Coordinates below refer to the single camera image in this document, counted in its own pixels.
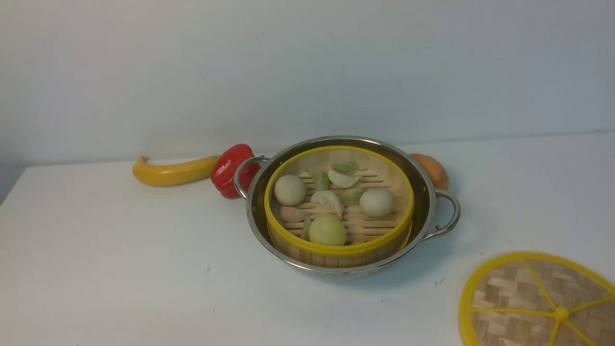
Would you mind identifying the yellow-green toy bun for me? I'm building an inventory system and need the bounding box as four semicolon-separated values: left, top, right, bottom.
308;215;347;246

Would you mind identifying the red toy bell pepper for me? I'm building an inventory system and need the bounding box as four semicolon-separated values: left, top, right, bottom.
210;144;261;199

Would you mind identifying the small green toy dumpling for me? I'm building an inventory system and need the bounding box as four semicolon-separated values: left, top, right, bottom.
300;215;312;242

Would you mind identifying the pale folded toy dumpling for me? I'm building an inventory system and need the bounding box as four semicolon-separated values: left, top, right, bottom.
310;190;344;219

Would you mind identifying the light green toy dumpling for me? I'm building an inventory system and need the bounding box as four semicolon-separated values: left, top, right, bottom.
340;187;366;207

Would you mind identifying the stainless steel pot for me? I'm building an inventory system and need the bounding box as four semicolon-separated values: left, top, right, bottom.
234;136;461;280

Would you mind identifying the yellow woven bamboo steamer lid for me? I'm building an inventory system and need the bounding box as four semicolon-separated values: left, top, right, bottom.
458;252;615;346

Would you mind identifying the pink toy dumpling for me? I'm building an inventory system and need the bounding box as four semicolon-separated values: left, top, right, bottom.
280;206;308;223

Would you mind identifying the yellow-rimmed bamboo steamer basket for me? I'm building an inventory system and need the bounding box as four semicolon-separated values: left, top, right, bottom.
263;146;415;269

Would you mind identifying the beige toy bun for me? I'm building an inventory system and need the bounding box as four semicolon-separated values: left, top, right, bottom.
359;189;395;219

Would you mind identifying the brown toy potato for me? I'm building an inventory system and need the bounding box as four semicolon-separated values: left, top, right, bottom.
410;153;450;191

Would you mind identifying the green-white toy dumpling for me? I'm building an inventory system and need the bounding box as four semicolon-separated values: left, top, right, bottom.
308;167;331;191

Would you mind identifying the yellow toy banana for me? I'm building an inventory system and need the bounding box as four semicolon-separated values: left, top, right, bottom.
132;155;221;187

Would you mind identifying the white toy dumpling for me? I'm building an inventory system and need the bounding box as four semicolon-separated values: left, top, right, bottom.
328;166;359;189

